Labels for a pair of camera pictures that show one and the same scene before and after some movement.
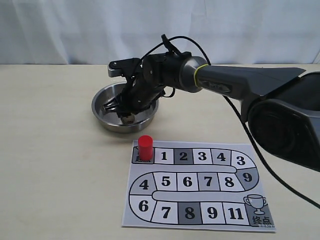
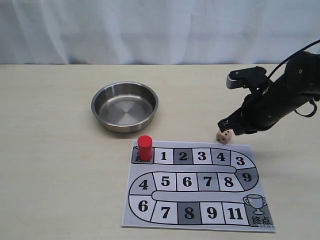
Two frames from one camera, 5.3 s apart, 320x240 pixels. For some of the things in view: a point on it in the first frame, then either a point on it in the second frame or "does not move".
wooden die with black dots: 130,120 → 224,136
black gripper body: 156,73 → 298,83
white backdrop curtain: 221,32 does not move
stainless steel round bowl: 109,119 does not move
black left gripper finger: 112,105 → 232,121
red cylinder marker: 145,146 does not move
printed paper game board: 205,185 does not move
